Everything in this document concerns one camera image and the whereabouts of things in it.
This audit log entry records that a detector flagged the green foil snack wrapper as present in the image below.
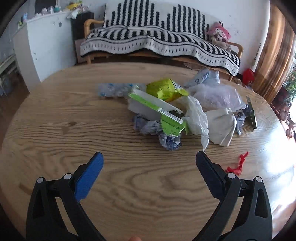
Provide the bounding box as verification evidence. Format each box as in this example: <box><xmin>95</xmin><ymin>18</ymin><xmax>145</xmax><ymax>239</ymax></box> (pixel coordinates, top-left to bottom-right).
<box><xmin>244</xmin><ymin>95</ymin><xmax>258</xmax><ymax>129</ymax></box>

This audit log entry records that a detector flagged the blue white wrapper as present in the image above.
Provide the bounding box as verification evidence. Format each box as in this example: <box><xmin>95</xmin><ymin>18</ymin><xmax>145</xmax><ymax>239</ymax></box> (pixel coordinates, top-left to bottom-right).
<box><xmin>133</xmin><ymin>114</ymin><xmax>182</xmax><ymax>151</ymax></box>

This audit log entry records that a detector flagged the red plastic scrap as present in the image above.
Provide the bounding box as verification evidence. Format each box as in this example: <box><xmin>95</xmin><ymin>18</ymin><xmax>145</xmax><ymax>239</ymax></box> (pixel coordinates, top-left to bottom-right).
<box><xmin>226</xmin><ymin>152</ymin><xmax>249</xmax><ymax>176</ymax></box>

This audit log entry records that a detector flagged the white paper bag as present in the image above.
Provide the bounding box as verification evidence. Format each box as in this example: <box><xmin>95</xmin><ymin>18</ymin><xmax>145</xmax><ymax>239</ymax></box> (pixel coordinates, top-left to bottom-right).
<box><xmin>205</xmin><ymin>108</ymin><xmax>237</xmax><ymax>147</ymax></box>

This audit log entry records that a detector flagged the small blue crumpled wrapper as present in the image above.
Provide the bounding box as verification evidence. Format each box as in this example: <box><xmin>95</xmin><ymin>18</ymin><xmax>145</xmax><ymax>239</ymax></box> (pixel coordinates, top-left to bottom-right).
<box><xmin>234</xmin><ymin>109</ymin><xmax>246</xmax><ymax>135</ymax></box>

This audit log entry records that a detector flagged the white crumpled tissue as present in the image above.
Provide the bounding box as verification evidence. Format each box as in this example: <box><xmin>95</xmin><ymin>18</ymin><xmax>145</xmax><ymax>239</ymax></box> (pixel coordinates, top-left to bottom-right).
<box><xmin>180</xmin><ymin>95</ymin><xmax>209</xmax><ymax>150</ymax></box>

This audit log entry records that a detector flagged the potted green plant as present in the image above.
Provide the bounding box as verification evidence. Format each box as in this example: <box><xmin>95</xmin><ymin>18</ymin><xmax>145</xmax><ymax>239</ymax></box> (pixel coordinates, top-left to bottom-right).
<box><xmin>270</xmin><ymin>53</ymin><xmax>296</xmax><ymax>140</ymax></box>

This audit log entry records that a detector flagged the clear plastic bag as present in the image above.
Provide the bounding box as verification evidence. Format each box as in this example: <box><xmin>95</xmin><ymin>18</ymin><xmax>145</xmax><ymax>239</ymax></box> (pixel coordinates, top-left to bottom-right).
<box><xmin>187</xmin><ymin>83</ymin><xmax>246</xmax><ymax>112</ymax></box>

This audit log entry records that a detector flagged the red bag on floor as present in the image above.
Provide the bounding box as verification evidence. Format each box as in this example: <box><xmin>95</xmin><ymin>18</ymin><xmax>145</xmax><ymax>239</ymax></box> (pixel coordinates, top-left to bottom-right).
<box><xmin>242</xmin><ymin>68</ymin><xmax>255</xmax><ymax>86</ymax></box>

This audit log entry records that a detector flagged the green white torn box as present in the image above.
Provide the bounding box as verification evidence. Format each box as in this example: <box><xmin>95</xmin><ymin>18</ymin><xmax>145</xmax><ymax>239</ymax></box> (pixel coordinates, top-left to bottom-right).
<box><xmin>128</xmin><ymin>88</ymin><xmax>189</xmax><ymax>136</ymax></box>

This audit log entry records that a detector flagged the blue white foil bag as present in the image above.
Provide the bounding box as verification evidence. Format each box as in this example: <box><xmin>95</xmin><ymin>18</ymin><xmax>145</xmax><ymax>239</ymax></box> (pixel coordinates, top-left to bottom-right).
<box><xmin>184</xmin><ymin>68</ymin><xmax>220</xmax><ymax>88</ymax></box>

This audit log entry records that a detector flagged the yellow green carton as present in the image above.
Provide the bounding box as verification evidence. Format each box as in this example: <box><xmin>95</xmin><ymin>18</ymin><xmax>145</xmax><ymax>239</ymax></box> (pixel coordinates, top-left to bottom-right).
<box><xmin>146</xmin><ymin>78</ymin><xmax>189</xmax><ymax>102</ymax></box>

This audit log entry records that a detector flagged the brown orange curtain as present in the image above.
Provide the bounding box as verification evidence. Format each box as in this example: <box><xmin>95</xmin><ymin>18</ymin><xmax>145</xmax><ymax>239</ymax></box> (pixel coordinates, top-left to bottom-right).
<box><xmin>252</xmin><ymin>4</ymin><xmax>295</xmax><ymax>103</ymax></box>

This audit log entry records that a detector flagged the white cabinet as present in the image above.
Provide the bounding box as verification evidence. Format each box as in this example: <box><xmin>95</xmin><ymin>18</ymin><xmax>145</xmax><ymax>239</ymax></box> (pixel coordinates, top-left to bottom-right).
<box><xmin>13</xmin><ymin>12</ymin><xmax>76</xmax><ymax>91</ymax></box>

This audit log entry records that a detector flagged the pink plush toy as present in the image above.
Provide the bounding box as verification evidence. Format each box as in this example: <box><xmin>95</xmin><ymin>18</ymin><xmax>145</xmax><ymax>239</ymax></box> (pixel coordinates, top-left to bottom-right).
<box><xmin>207</xmin><ymin>22</ymin><xmax>231</xmax><ymax>52</ymax></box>

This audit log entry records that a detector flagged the black speaker box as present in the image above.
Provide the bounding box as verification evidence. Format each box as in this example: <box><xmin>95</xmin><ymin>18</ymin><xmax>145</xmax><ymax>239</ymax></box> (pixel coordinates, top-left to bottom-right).
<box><xmin>71</xmin><ymin>11</ymin><xmax>94</xmax><ymax>46</ymax></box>

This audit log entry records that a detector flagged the clutter on cabinet top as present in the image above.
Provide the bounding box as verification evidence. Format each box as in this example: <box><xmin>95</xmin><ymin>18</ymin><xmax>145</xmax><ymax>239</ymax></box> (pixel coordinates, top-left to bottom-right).
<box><xmin>17</xmin><ymin>1</ymin><xmax>89</xmax><ymax>29</ymax></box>

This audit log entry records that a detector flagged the black white striped blanket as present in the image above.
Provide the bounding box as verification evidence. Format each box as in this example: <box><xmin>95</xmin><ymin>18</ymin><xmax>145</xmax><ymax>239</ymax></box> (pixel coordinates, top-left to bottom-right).
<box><xmin>80</xmin><ymin>1</ymin><xmax>241</xmax><ymax>76</ymax></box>

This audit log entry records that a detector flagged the wooden frame sofa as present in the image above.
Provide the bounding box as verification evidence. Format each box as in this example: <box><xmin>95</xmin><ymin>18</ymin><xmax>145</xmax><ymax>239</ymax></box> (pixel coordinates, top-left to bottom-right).
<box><xmin>80</xmin><ymin>19</ymin><xmax>243</xmax><ymax>77</ymax></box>

